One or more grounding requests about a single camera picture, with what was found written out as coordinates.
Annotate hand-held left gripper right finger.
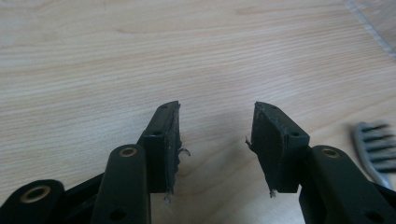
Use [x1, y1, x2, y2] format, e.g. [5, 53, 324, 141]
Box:
[245, 101, 311, 198]

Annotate grey toothbrush with dark bristles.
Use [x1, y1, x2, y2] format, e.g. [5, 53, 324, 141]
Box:
[351, 120, 396, 191]

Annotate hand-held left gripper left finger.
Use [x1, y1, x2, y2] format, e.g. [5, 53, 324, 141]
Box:
[136, 100, 191, 204]

